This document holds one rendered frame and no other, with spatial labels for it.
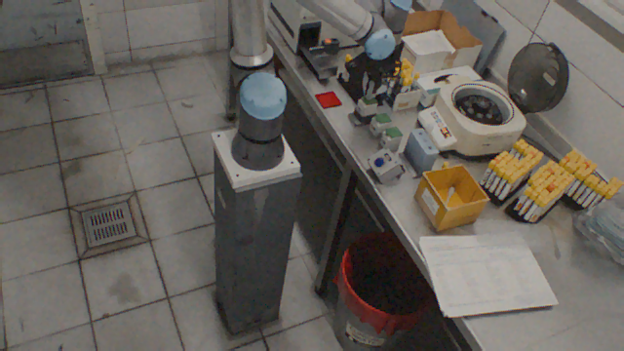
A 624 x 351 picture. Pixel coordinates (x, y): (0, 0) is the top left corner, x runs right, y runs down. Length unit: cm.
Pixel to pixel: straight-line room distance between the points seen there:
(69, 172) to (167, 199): 50
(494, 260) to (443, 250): 14
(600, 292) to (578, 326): 14
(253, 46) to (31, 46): 195
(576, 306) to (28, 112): 267
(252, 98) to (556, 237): 92
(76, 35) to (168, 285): 151
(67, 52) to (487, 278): 251
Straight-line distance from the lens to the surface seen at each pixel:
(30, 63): 320
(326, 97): 173
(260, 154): 139
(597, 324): 148
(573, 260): 156
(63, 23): 308
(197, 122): 290
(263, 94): 131
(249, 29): 133
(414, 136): 152
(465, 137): 161
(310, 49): 182
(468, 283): 135
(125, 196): 257
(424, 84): 178
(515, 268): 144
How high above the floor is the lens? 195
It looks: 47 degrees down
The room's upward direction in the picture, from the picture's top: 11 degrees clockwise
